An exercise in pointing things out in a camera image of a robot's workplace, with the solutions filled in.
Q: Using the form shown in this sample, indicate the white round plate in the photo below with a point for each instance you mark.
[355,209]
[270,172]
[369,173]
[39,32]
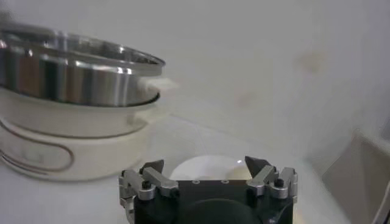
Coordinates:
[207,169]

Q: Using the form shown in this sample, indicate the stainless steel steamer basket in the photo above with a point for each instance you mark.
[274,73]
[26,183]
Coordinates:
[76,79]

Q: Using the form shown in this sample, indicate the cream electric cooker base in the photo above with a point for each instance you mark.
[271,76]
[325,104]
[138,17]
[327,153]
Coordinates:
[91,152]

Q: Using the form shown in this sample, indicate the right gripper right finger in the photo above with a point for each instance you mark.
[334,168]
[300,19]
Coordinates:
[262,179]

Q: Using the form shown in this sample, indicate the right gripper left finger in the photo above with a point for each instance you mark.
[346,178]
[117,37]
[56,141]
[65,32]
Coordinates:
[158,181]

